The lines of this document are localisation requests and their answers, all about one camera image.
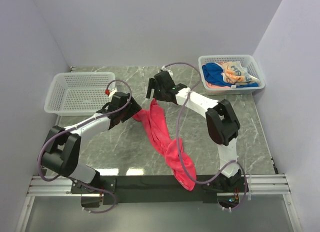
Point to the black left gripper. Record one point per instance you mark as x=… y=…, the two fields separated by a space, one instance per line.
x=134 y=107

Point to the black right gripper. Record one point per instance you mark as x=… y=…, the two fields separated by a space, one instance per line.
x=153 y=84

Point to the pink red towel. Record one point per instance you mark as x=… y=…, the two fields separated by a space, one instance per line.
x=172 y=150

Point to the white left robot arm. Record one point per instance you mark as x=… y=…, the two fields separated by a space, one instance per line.
x=60 y=152

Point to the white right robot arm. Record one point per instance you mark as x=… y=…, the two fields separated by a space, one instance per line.
x=222 y=125

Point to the white basket with towels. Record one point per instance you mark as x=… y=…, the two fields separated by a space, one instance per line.
x=247 y=61

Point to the empty white plastic basket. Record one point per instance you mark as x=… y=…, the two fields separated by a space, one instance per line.
x=78 y=93

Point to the peach orange towel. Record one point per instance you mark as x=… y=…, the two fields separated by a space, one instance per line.
x=212 y=86

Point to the blue towel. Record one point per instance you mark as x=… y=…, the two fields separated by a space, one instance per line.
x=212 y=74

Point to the beige patterned towel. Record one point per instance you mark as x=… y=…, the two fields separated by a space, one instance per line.
x=234 y=73

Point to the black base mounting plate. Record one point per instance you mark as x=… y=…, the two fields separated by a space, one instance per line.
x=165 y=188

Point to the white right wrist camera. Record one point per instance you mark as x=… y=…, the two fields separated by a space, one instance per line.
x=167 y=70

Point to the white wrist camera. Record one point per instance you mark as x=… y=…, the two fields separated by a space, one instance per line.
x=167 y=70
x=110 y=92

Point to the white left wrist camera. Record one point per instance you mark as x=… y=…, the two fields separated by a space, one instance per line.
x=110 y=92

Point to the aluminium rail frame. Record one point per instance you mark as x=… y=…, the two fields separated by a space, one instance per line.
x=263 y=184

